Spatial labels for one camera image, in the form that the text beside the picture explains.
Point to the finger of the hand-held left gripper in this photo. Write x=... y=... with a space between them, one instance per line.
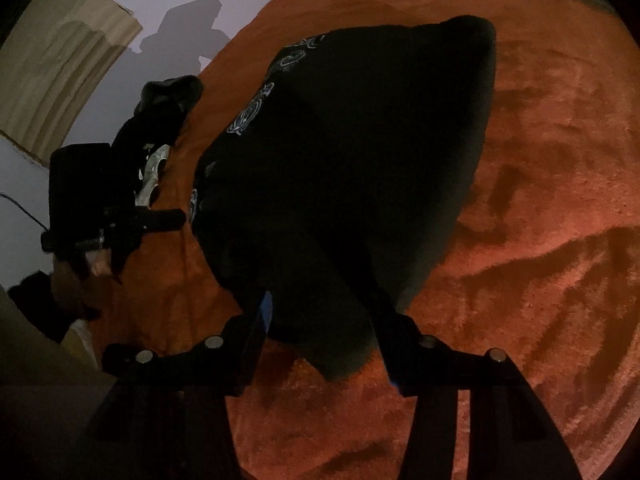
x=160 y=220

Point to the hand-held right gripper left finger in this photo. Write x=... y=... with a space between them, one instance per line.
x=267 y=312

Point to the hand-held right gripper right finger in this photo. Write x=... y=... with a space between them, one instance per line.
x=405 y=360

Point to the black printed pants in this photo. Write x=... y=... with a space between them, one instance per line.
x=350 y=185

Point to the person's left forearm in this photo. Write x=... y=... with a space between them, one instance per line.
x=35 y=305

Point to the person's left hand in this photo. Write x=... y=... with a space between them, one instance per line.
x=75 y=285

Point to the black garment with white print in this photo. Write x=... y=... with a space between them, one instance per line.
x=145 y=140

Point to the beige striped curtain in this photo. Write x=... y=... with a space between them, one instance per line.
x=55 y=60

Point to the crumpled grey-green garment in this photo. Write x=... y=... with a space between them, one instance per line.
x=170 y=90

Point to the person's grey clothing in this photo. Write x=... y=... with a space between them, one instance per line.
x=30 y=385

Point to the orange fleece blanket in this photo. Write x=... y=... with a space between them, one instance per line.
x=550 y=185

